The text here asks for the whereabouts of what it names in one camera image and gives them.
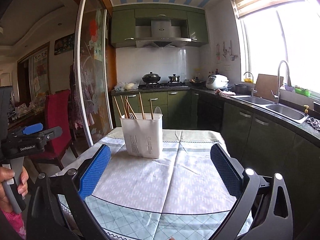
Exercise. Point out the wooden chopstick three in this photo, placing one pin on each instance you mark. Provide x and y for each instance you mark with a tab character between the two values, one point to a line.
127	108

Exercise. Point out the wooden chopstick five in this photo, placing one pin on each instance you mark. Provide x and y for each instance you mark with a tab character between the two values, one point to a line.
141	105

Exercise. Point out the glass sliding door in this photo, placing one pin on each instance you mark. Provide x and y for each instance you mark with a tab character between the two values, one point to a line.
91	69

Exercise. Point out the wooden chopstick four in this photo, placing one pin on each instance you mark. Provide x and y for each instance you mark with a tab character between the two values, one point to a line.
130	110

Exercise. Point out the red chair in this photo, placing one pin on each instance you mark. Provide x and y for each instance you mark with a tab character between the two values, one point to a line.
56	114

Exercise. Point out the person's left hand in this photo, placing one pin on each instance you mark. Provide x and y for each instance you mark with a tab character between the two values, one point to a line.
7	174

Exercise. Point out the steel double sink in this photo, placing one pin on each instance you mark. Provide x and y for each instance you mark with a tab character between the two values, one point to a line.
282	110

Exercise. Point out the clear plastic spoon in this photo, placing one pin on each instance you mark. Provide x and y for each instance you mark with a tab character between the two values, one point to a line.
157	110

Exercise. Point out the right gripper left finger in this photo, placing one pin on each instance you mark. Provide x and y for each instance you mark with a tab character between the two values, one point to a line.
46	219

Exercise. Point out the wooden cutting board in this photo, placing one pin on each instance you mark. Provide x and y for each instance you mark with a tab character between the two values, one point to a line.
266	86

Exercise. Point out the white rice cooker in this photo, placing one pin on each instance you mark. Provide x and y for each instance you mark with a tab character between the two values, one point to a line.
217	81

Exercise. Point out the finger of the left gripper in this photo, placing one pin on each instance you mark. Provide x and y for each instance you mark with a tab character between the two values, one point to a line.
32	129
50	134

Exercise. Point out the green upper cabinets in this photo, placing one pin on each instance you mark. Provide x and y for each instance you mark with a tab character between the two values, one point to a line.
123	24

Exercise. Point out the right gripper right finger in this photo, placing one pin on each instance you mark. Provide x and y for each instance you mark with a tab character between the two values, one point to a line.
262	209

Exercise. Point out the wooden chopstick two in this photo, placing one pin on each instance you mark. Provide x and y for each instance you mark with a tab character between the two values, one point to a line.
124	106

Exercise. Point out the small steel pot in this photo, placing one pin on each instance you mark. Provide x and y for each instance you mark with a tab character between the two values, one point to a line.
174	78

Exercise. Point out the wooden chopstick one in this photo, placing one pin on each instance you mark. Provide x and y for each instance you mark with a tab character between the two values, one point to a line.
117	107

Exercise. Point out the steel range hood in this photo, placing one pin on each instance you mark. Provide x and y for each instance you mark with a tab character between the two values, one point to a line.
161	33

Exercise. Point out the tall steel faucet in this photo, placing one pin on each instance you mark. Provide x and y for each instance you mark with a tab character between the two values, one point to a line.
276	95

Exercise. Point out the grey white tablecloth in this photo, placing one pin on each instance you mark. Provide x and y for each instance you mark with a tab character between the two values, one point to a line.
179	195

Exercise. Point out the black wok with lid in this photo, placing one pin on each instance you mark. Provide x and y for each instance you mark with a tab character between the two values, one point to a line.
151	78

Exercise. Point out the white plastic utensil holder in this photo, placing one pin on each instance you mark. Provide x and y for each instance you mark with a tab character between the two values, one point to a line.
143	137

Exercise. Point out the wooden chopstick six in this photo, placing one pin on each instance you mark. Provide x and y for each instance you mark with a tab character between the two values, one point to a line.
151	108

